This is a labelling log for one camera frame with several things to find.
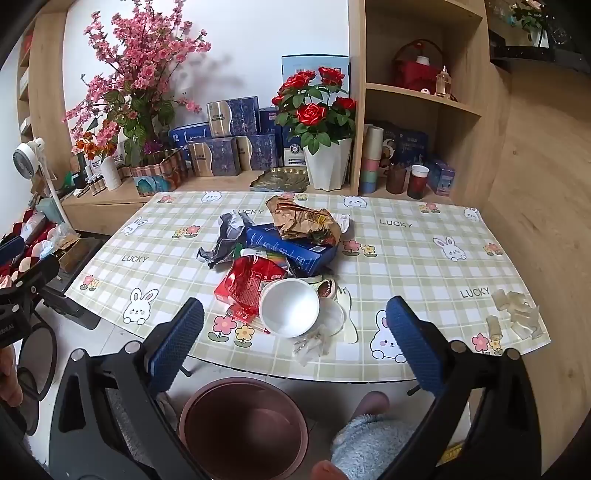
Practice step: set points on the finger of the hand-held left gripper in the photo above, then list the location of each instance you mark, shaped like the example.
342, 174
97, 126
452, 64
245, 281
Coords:
37, 272
11, 249

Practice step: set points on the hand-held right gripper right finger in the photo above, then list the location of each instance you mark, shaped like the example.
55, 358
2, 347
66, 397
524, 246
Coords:
413, 341

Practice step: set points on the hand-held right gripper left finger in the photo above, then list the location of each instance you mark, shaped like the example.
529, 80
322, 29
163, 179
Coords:
178, 341

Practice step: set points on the cream plastic spork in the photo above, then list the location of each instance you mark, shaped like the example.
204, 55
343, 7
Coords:
348, 323

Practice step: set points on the clear plastic lid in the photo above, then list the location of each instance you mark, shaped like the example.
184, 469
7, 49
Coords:
334, 318

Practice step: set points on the red snack packet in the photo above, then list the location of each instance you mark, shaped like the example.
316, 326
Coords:
244, 286

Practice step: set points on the clear crinkled wrapper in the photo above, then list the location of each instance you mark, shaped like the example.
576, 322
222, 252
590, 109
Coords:
311, 346

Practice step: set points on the maroon plastic bin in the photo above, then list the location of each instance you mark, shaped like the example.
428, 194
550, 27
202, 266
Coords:
244, 429

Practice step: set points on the silver black wrapper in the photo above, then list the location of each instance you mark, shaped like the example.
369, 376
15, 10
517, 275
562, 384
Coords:
226, 240

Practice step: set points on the white bowl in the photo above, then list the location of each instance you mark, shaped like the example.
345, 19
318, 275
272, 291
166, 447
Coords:
288, 309

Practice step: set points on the rainbow striped wrapper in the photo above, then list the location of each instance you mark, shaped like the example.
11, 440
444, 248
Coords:
272, 258

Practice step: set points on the white printed receipt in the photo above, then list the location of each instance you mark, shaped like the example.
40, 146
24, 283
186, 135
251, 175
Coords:
344, 224

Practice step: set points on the blue coffee pouch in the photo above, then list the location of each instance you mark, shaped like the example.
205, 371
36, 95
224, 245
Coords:
295, 251

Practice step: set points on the brown paper bag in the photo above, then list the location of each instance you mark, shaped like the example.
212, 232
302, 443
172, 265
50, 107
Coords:
300, 219

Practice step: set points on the person's left hand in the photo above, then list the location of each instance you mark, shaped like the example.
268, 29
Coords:
9, 383

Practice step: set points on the red checked cloth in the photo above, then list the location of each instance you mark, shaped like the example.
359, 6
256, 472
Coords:
11, 226

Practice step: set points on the clear plastic bag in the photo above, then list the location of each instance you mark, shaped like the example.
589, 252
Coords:
57, 240

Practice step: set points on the pink slipper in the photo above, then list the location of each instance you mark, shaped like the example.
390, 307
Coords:
367, 404

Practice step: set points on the green plaid bunny tablecloth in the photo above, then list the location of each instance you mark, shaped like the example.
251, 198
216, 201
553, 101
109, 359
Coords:
415, 258

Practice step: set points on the green small container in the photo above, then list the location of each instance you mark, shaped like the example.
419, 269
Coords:
67, 181

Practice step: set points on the white desk fan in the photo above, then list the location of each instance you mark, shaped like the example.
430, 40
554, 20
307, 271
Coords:
25, 159

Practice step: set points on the row of small brown bottles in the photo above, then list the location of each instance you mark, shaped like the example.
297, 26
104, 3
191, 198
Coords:
92, 187

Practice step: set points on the pile of translucent plastic pieces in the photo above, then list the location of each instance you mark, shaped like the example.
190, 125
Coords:
519, 314

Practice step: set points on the person's fluffy blue leg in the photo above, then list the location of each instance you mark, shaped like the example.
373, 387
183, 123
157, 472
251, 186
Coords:
369, 443

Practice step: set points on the white vase orange flowers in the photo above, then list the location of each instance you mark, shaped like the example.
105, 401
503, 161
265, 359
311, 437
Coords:
111, 175

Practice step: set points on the plaid woven basket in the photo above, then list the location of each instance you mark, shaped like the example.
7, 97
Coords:
161, 177

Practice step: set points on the red cup white rim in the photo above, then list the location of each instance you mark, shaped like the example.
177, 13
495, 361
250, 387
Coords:
418, 184

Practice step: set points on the brown glass cup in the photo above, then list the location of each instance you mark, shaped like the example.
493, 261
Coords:
396, 180

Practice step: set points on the small blue figure box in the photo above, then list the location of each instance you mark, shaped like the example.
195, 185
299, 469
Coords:
442, 177

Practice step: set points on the wooden shelving unit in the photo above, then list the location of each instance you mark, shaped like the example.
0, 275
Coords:
531, 207

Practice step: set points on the stack of pastel paper cups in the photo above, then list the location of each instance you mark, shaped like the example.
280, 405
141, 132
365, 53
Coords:
371, 166

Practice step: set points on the gold green tray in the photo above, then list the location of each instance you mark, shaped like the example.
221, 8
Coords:
277, 182

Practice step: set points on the blue patterned gift box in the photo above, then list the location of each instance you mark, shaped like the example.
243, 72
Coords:
261, 152
217, 157
235, 115

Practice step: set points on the red roses in white pot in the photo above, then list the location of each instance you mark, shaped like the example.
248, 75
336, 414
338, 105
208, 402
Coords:
325, 166

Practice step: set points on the navy blue box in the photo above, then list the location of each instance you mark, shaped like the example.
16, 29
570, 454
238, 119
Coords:
413, 145

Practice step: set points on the dark illustrated box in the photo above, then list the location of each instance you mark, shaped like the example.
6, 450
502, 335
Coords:
390, 143

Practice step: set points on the flat blue carton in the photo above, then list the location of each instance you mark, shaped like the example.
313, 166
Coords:
189, 136

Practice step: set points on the blue white label box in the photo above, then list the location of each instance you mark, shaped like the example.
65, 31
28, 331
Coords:
293, 154

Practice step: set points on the pink blossom plant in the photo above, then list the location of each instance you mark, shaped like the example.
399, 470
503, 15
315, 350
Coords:
138, 60

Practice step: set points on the plain blue box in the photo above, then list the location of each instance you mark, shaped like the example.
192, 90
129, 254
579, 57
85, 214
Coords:
268, 122

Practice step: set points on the clear perfume bottle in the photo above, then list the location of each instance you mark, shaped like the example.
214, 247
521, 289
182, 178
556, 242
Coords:
443, 85

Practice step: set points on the red gift basket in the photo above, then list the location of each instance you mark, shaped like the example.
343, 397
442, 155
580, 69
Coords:
415, 76

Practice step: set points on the tall pale blue box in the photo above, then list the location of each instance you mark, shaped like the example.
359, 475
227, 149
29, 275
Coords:
300, 64

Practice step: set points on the black table frame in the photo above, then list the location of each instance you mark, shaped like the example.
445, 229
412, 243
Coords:
69, 309

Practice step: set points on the white wall socket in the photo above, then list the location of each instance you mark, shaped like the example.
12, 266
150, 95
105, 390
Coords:
184, 85

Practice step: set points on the black wall shelf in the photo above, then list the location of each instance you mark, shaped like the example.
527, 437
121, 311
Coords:
554, 57

